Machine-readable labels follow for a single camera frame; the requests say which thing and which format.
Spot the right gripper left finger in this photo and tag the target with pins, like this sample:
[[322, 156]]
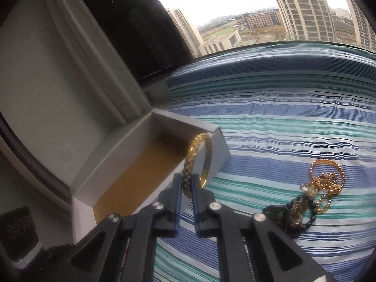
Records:
[[168, 217]]

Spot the white cardboard box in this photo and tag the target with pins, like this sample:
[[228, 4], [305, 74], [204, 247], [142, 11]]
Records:
[[131, 166]]

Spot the gold mesh bangle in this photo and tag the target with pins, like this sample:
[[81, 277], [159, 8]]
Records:
[[201, 141]]

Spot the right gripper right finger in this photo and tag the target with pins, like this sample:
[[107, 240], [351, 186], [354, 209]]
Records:
[[206, 221]]

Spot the striped blue green bedsheet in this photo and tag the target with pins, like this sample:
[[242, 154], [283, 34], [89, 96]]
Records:
[[288, 112]]

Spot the black device on ledge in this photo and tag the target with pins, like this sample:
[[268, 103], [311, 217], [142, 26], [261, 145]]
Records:
[[19, 238]]

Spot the black oval bangle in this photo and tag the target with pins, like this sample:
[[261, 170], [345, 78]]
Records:
[[278, 214]]

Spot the white curtain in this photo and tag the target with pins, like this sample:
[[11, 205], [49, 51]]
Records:
[[101, 65]]

